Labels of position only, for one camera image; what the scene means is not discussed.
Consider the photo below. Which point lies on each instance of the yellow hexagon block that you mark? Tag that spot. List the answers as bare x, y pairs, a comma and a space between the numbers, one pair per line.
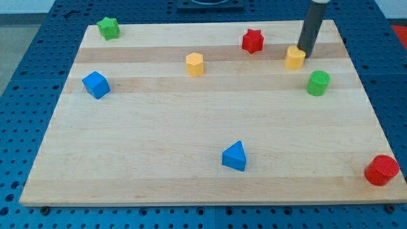
195, 64

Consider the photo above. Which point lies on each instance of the green star block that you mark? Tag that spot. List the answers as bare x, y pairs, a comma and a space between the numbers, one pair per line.
108, 28

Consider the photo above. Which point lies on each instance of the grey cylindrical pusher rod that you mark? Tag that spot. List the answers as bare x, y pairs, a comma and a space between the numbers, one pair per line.
311, 26

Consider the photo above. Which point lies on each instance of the blue triangle block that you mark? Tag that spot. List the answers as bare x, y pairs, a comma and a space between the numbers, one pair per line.
234, 157

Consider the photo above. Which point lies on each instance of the red star block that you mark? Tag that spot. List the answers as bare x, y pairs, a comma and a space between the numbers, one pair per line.
252, 41

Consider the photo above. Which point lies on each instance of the green cylinder block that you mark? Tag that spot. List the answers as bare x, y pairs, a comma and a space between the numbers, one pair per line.
318, 83

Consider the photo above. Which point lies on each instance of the wooden board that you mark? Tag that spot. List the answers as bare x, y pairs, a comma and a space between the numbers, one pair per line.
158, 136

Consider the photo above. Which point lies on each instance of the red cylinder block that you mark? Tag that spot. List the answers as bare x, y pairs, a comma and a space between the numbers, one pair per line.
381, 170

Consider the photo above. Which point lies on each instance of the yellow heart block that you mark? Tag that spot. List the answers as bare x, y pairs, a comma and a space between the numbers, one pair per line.
294, 58

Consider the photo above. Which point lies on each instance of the blue cube block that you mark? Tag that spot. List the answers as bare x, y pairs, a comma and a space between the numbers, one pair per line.
96, 85

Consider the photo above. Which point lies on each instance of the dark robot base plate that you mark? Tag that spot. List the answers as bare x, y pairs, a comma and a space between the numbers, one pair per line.
187, 5

